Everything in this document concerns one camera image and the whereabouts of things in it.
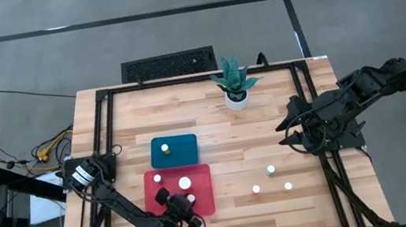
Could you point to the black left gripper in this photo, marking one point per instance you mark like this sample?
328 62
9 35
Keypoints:
179 208

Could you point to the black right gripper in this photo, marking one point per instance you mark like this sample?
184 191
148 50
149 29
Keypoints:
319 121

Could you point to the wide orange pill bottle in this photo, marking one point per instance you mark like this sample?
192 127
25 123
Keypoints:
185 183

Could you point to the pink-red translucent plastic bin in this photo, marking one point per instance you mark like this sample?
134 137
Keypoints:
201 185

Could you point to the clear bottle with pink pills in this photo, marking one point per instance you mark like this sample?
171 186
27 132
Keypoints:
157 178

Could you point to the teal pill bottle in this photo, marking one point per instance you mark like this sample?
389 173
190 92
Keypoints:
270 169

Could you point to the small orange pill bottle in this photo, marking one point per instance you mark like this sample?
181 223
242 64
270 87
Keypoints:
165 148

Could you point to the white-capped pill bottle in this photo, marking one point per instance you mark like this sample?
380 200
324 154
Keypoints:
288 186

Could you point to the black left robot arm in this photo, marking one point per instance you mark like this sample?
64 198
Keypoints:
129 211

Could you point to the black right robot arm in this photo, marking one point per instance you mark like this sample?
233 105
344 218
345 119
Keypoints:
373 79

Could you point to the teal plastic bin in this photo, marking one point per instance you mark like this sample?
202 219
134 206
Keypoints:
183 154

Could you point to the white plant pot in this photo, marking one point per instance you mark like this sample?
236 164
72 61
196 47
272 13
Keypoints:
237 101

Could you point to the green succulent plant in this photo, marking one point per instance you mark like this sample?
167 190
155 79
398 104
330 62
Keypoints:
235 77

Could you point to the white box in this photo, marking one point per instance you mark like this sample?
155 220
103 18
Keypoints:
45 209

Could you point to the black metal table frame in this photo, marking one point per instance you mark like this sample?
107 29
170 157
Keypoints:
202 78

